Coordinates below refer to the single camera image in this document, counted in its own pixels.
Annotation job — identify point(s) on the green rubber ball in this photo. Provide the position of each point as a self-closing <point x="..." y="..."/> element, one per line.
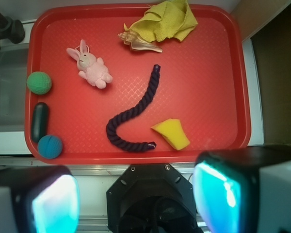
<point x="39" y="83"/>

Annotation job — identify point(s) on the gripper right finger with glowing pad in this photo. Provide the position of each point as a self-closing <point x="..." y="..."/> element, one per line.
<point x="244" y="190"/>

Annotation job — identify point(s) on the blue rubber ball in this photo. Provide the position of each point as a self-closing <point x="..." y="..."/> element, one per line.
<point x="50" y="146"/>

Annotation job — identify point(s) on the yellow sponge wedge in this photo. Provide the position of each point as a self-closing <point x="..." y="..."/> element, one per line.
<point x="171" y="130"/>

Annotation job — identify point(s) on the beige conch seashell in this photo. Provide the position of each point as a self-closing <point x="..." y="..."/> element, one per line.
<point x="137" y="43"/>

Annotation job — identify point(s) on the yellow cloth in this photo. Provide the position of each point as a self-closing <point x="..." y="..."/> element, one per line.
<point x="168" y="19"/>

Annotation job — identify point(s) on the red plastic tray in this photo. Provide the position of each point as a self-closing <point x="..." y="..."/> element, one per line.
<point x="202" y="83"/>

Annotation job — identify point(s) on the stainless steel sink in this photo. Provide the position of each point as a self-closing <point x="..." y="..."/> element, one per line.
<point x="13" y="76"/>

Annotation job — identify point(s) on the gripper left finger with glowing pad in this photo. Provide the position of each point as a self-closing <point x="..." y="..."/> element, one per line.
<point x="42" y="199"/>

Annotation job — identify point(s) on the pink plush bunny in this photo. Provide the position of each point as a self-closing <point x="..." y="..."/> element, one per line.
<point x="91" y="68"/>

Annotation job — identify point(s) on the black capsule-shaped object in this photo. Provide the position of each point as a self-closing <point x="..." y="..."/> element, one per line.
<point x="39" y="121"/>

